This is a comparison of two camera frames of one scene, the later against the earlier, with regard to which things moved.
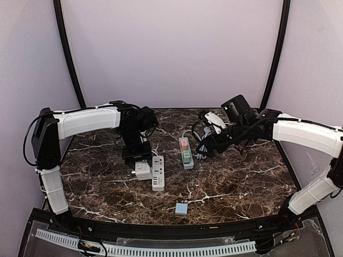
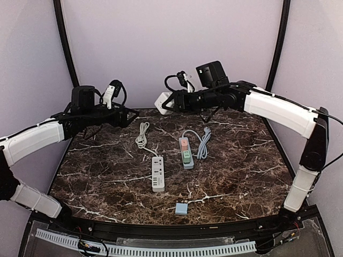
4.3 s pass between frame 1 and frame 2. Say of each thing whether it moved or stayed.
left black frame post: stayed
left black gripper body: moved
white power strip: stayed
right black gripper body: moved
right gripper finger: moved
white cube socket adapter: moved
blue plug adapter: stayed
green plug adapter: stayed
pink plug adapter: stayed
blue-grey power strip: stayed
